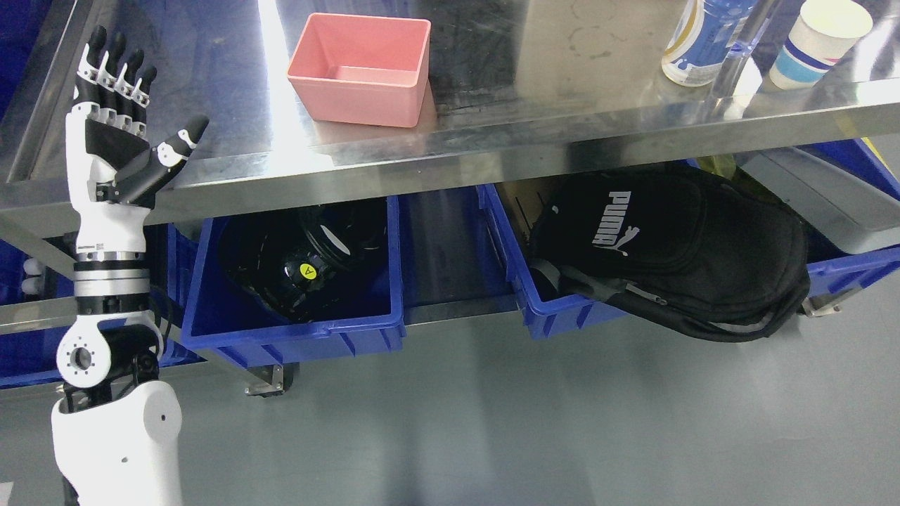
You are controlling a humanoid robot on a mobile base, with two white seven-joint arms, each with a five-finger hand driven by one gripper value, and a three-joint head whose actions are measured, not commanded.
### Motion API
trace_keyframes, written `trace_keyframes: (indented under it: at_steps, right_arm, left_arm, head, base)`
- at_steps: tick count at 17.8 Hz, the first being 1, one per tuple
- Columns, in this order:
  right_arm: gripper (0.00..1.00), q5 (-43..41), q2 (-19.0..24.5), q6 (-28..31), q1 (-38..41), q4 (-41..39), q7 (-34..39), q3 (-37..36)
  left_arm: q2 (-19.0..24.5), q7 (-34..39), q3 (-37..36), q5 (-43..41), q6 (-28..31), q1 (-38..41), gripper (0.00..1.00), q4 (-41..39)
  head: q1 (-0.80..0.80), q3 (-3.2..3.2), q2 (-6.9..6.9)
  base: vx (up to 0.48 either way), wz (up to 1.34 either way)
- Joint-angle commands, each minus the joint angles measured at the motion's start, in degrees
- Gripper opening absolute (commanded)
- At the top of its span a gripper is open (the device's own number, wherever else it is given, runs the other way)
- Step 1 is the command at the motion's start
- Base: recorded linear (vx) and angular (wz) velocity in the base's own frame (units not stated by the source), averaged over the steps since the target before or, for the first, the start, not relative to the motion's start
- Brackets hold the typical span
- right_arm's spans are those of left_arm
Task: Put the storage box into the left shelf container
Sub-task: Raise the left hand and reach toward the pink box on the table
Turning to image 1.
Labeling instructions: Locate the blue bin with helmet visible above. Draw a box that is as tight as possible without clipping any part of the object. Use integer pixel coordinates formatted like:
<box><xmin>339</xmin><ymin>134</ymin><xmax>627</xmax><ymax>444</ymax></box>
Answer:
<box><xmin>182</xmin><ymin>196</ymin><xmax>407</xmax><ymax>368</ymax></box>

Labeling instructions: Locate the steel table frame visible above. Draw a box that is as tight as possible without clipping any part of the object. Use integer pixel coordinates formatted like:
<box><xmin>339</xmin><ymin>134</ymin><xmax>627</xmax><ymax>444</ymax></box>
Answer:
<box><xmin>0</xmin><ymin>0</ymin><xmax>900</xmax><ymax>399</ymax></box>

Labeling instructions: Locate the grey plastic lid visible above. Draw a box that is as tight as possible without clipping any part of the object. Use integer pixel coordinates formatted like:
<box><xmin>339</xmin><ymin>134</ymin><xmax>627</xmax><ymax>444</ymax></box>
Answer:
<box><xmin>736</xmin><ymin>142</ymin><xmax>899</xmax><ymax>255</ymax></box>

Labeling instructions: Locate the pink plastic storage box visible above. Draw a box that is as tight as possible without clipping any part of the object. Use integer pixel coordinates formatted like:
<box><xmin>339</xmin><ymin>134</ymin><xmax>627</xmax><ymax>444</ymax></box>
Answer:
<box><xmin>286</xmin><ymin>13</ymin><xmax>432</xmax><ymax>128</ymax></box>

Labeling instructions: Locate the black Puma backpack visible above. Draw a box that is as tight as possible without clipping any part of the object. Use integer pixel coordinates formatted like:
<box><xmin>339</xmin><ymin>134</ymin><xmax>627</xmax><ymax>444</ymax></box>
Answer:
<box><xmin>528</xmin><ymin>162</ymin><xmax>811</xmax><ymax>343</ymax></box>

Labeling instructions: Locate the blue bin with backpack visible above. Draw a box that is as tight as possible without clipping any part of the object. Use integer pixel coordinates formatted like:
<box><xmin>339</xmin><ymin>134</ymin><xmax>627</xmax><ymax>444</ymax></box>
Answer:
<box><xmin>476</xmin><ymin>140</ymin><xmax>898</xmax><ymax>339</ymax></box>

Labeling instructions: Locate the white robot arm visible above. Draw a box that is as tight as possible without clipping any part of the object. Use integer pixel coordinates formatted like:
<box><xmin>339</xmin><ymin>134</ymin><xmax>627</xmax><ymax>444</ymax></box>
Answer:
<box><xmin>51</xmin><ymin>248</ymin><xmax>184</xmax><ymax>505</ymax></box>

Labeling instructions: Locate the blue bin far left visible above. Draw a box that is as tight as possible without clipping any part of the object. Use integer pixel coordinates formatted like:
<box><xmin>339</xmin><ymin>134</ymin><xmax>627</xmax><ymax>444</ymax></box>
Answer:
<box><xmin>1</xmin><ymin>225</ymin><xmax>198</xmax><ymax>389</ymax></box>

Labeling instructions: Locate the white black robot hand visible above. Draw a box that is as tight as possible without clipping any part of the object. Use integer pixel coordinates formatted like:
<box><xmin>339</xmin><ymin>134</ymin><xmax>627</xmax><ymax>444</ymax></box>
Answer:
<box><xmin>65</xmin><ymin>25</ymin><xmax>210</xmax><ymax>261</ymax></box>

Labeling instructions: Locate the striped paper cup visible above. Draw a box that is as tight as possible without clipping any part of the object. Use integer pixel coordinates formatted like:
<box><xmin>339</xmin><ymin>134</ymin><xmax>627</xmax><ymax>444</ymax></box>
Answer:
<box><xmin>769</xmin><ymin>1</ymin><xmax>874</xmax><ymax>90</ymax></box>

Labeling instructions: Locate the plastic drink bottle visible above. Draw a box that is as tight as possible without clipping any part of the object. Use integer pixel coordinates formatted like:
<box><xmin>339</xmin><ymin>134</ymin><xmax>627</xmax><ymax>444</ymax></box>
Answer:
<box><xmin>661</xmin><ymin>1</ymin><xmax>757</xmax><ymax>87</ymax></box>

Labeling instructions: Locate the black helmet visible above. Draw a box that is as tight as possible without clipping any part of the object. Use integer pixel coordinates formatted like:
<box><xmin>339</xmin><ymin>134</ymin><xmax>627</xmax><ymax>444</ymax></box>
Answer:
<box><xmin>217</xmin><ymin>197</ymin><xmax>388</xmax><ymax>323</ymax></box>

